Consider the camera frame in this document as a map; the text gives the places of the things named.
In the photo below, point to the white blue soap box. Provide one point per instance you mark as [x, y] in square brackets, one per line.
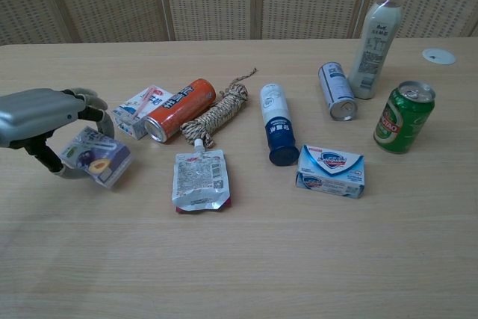
[330, 171]

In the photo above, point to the white slim can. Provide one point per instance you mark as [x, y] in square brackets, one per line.
[337, 91]

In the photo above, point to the silver spout pouch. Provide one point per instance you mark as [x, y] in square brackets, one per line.
[199, 181]

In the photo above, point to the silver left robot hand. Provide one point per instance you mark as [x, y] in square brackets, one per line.
[33, 111]

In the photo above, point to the white milk tea bottle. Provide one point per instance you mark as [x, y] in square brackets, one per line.
[375, 50]

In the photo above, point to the green beer can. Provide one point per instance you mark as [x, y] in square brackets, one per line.
[405, 119]

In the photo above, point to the white round table grommet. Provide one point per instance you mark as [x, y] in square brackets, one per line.
[439, 56]

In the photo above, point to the white blue milk carton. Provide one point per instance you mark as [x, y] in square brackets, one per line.
[131, 111]

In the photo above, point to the orange drink can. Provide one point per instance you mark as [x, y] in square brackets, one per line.
[179, 110]

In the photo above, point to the purple juice carton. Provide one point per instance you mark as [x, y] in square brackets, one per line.
[99, 158]

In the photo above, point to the white blue spray bottle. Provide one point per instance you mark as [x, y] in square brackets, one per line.
[277, 124]

